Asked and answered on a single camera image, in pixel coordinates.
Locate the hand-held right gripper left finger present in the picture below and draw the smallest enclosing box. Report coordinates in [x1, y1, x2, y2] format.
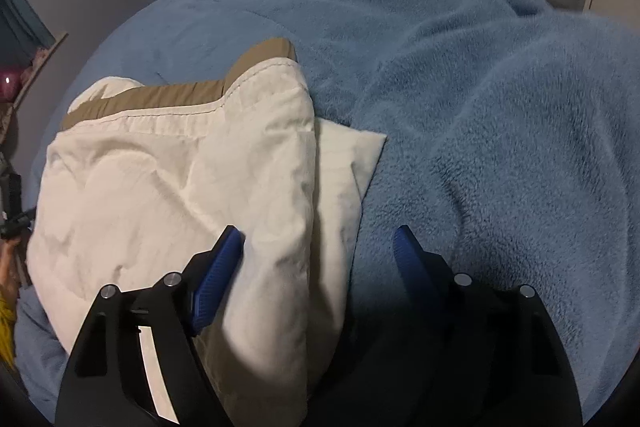
[55, 225, 246, 427]

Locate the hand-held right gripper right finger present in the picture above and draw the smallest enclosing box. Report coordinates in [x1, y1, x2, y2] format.
[392, 225, 585, 427]

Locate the cream hooded jacket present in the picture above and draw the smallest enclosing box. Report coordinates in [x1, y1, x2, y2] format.
[26, 38, 388, 427]

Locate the person's left forearm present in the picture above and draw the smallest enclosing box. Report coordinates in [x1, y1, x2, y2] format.
[0, 239, 23, 295]

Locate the pink round balloon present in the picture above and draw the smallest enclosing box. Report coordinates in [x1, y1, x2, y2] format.
[0, 66, 22, 104]

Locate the yellow clothing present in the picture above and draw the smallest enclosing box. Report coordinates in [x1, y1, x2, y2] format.
[0, 297, 17, 368]

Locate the blue fleece blanket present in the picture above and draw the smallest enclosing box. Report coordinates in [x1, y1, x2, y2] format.
[12, 0, 640, 427]

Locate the blue curtain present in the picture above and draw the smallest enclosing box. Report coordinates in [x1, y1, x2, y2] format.
[0, 0, 56, 58]

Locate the colourful wall hanging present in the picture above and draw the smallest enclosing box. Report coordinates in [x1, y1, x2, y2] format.
[12, 32, 69, 110]

